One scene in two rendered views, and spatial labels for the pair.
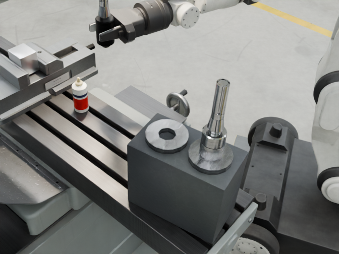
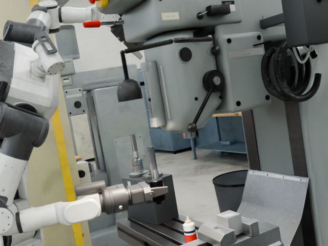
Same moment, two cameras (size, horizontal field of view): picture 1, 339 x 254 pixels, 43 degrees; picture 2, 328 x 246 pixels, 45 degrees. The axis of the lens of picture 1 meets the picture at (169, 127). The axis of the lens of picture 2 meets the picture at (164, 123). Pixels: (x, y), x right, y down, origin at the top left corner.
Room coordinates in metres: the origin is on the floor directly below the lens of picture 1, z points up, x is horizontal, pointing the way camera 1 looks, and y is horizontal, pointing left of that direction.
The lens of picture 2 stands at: (2.15, 0.77, 1.46)
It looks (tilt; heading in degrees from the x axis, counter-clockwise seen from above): 5 degrees down; 204
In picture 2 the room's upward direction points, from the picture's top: 9 degrees counter-clockwise
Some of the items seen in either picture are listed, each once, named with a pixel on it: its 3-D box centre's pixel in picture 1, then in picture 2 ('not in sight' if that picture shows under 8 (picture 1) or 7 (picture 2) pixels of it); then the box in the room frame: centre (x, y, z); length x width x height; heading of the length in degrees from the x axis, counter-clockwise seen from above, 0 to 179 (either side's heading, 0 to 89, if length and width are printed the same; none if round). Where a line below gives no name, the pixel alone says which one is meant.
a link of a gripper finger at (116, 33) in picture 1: (111, 35); not in sight; (0.96, 0.16, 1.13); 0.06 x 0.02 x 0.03; 128
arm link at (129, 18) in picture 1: (135, 21); (131, 196); (1.04, 0.11, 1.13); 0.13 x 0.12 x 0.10; 38
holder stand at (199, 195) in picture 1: (184, 175); (149, 195); (0.62, -0.04, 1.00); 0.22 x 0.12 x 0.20; 63
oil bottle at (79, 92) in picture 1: (79, 93); (189, 231); (0.92, 0.25, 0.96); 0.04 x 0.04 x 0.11
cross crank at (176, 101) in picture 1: (172, 109); not in sight; (1.29, -0.01, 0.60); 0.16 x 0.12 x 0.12; 143
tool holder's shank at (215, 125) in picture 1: (218, 107); (134, 146); (0.59, -0.09, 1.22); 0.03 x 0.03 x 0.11
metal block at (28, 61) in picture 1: (23, 59); (229, 223); (0.99, 0.42, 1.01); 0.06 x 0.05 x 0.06; 51
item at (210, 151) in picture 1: (212, 143); (137, 166); (0.59, -0.09, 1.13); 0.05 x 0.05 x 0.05
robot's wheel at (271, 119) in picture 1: (272, 138); not in sight; (1.28, -0.42, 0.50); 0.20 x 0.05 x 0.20; 74
